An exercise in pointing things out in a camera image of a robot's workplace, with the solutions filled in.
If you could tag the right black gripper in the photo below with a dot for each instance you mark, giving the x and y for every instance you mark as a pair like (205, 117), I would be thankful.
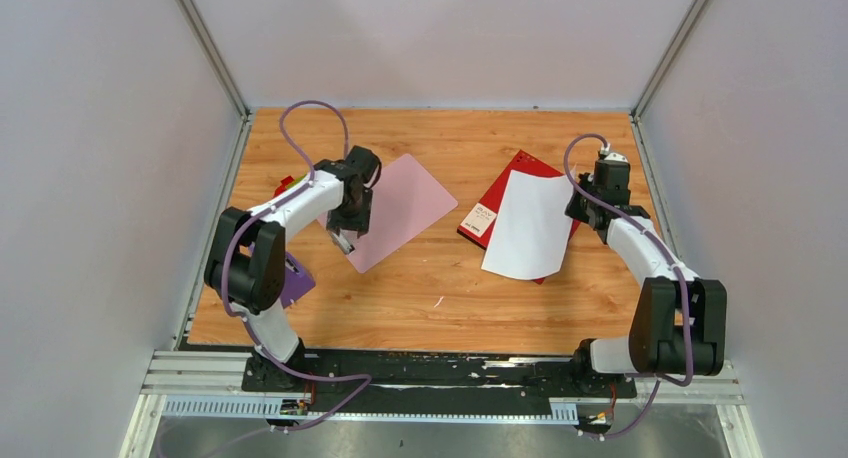
(572, 203)

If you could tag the pink paper sheet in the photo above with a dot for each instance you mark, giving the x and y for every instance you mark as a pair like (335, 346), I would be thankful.
(407, 200)

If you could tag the printed paper sheet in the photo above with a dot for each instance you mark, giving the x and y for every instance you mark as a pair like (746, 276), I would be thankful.
(531, 230)

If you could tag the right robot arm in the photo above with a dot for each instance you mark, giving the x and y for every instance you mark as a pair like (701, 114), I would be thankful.
(679, 324)

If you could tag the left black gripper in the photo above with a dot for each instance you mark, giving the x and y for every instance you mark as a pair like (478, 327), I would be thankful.
(361, 223)

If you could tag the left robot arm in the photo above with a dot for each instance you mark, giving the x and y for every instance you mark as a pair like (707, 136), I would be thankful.
(246, 264)

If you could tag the red folder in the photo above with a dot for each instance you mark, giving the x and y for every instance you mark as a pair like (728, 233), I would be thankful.
(478, 224)

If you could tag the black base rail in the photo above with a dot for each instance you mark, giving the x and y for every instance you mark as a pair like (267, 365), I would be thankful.
(425, 387)

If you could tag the green toy block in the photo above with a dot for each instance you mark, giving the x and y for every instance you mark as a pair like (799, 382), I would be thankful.
(298, 179)

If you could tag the purple box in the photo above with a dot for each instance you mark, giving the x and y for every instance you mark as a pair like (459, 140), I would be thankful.
(298, 282)

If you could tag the red toy block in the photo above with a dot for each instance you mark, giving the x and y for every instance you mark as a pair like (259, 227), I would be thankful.
(284, 185)

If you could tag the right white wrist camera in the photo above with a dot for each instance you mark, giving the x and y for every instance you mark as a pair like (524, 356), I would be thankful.
(608, 155)

